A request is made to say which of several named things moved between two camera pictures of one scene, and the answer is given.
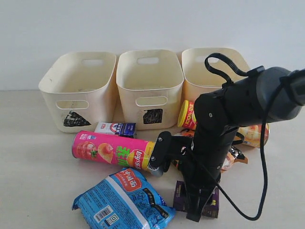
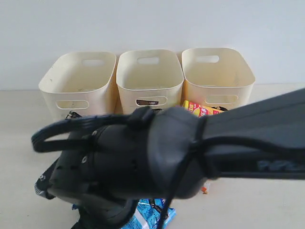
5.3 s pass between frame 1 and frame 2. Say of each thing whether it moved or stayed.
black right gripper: moved
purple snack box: moved
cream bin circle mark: stayed
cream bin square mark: stayed
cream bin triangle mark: stayed
